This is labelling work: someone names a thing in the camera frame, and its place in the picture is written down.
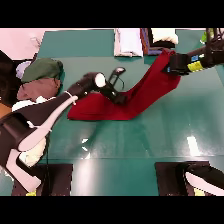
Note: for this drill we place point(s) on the purple folded garment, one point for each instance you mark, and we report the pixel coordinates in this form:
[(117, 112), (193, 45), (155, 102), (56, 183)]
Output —
[(154, 52)]

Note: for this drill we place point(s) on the brown folded garment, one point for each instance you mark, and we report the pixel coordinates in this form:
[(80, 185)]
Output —
[(144, 41)]

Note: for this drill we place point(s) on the dark green garment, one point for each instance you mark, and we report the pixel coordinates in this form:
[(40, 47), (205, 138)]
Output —
[(41, 69)]

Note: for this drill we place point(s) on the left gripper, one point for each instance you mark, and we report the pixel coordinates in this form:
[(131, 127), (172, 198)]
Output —
[(116, 95)]

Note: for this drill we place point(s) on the black folded garment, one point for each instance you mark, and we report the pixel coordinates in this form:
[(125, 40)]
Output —
[(163, 44)]

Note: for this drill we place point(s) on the cream folded garment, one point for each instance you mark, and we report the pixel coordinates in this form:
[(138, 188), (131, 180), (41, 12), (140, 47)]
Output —
[(164, 34)]

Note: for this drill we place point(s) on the pale folded garment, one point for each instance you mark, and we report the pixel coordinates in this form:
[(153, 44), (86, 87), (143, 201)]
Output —
[(128, 41)]

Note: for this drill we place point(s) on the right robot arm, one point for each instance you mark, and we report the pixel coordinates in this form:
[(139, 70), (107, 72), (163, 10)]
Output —
[(216, 56)]

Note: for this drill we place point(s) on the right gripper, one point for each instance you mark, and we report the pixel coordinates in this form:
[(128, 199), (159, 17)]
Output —
[(177, 64)]

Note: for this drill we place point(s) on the red T-shirt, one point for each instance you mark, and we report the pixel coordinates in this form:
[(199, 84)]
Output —
[(146, 93)]

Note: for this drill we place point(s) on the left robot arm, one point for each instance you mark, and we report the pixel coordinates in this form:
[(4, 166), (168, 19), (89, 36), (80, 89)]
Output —
[(50, 111)]

